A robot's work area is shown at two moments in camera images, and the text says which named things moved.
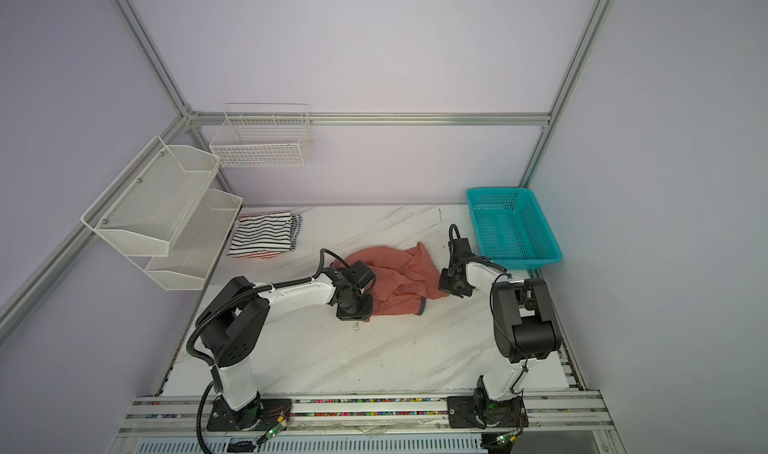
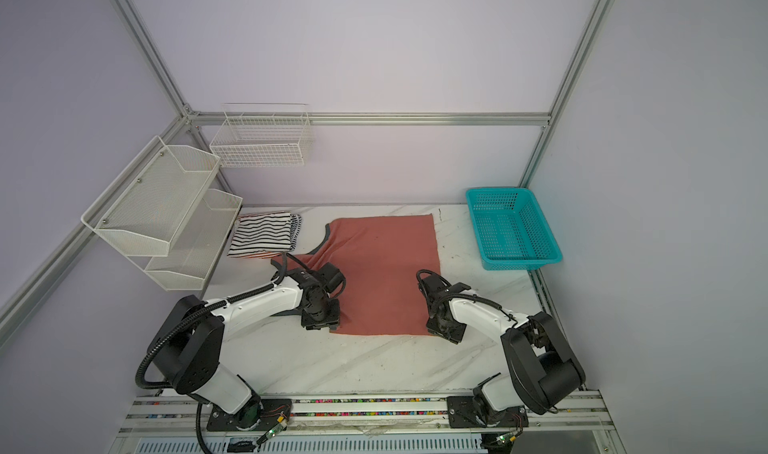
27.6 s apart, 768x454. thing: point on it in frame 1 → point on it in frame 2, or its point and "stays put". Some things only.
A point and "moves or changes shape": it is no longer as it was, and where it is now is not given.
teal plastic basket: (510, 228) stays put
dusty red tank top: (404, 279) moves or changes shape
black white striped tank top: (265, 234) stays put
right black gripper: (444, 283) → (453, 335)
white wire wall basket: (257, 135) stays put
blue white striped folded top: (295, 223) stays put
